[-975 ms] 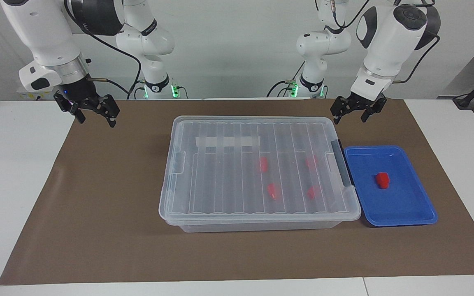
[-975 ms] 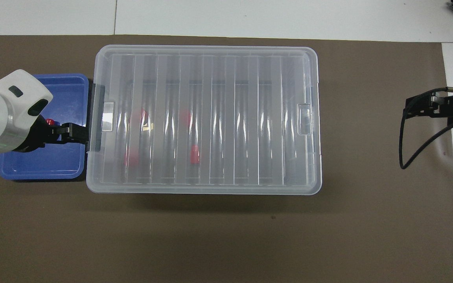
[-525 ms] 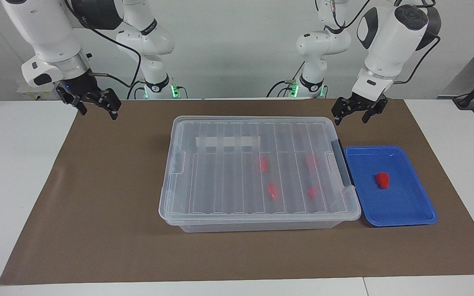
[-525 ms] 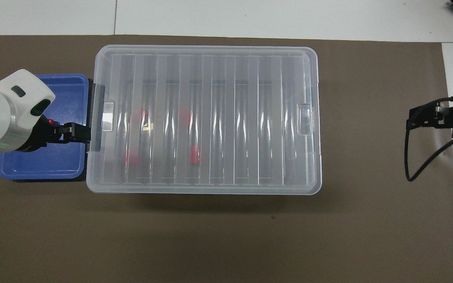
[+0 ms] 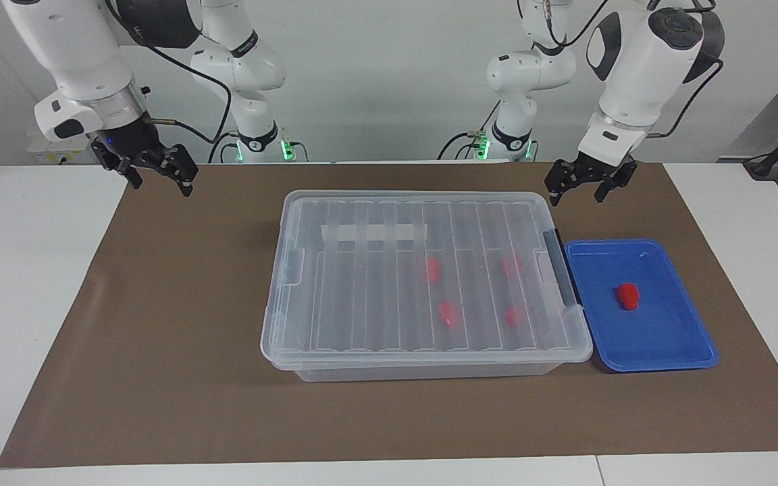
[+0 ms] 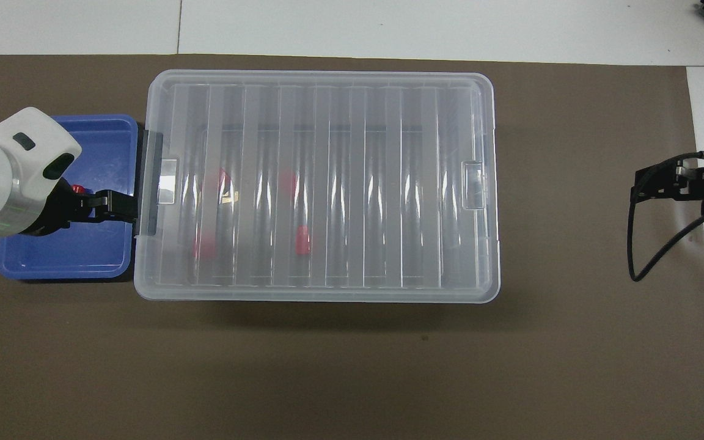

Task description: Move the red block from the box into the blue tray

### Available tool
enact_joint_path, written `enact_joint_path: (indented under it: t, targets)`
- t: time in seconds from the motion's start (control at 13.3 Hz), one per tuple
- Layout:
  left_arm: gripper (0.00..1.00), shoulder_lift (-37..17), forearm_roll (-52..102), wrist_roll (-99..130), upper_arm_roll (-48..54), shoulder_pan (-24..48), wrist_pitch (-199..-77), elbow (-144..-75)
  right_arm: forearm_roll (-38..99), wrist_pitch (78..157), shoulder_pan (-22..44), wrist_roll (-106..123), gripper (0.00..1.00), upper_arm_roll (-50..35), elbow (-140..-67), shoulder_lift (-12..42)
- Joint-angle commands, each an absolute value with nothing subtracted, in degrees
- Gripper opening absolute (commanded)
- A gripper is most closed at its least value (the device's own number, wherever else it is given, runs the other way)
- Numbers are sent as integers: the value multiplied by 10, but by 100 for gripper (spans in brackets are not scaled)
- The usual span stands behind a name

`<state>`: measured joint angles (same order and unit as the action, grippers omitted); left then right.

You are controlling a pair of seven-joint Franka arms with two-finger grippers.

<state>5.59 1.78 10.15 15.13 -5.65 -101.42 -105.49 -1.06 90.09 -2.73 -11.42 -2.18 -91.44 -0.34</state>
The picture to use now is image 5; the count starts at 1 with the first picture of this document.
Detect blue plastic tray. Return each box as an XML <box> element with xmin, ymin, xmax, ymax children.
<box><xmin>565</xmin><ymin>238</ymin><xmax>721</xmax><ymax>373</ymax></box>

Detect brown paper table mat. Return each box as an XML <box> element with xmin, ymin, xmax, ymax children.
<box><xmin>0</xmin><ymin>162</ymin><xmax>778</xmax><ymax>468</ymax></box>

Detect black base cable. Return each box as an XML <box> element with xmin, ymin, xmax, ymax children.
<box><xmin>210</xmin><ymin>132</ymin><xmax>241</xmax><ymax>164</ymax></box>
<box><xmin>438</xmin><ymin>98</ymin><xmax>500</xmax><ymax>161</ymax></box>

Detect clear ribbed plastic lid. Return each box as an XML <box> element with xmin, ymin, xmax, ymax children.
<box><xmin>260</xmin><ymin>190</ymin><xmax>594</xmax><ymax>371</ymax></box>

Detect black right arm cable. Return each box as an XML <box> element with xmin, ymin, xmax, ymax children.
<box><xmin>105</xmin><ymin>0</ymin><xmax>234</xmax><ymax>146</ymax></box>

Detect black box latch handle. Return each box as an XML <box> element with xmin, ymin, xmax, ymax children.
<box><xmin>543</xmin><ymin>228</ymin><xmax>582</xmax><ymax>308</ymax></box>

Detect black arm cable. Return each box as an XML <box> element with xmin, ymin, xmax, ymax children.
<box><xmin>105</xmin><ymin>0</ymin><xmax>234</xmax><ymax>146</ymax></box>
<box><xmin>541</xmin><ymin>0</ymin><xmax>727</xmax><ymax>139</ymax></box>

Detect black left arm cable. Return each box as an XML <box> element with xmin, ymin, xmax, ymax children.
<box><xmin>541</xmin><ymin>0</ymin><xmax>727</xmax><ymax>139</ymax></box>

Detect clear plastic storage box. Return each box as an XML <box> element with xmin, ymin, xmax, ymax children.
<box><xmin>260</xmin><ymin>190</ymin><xmax>594</xmax><ymax>383</ymax></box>

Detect white power strip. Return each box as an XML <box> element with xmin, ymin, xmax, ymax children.
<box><xmin>28</xmin><ymin>138</ymin><xmax>103</xmax><ymax>165</ymax></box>

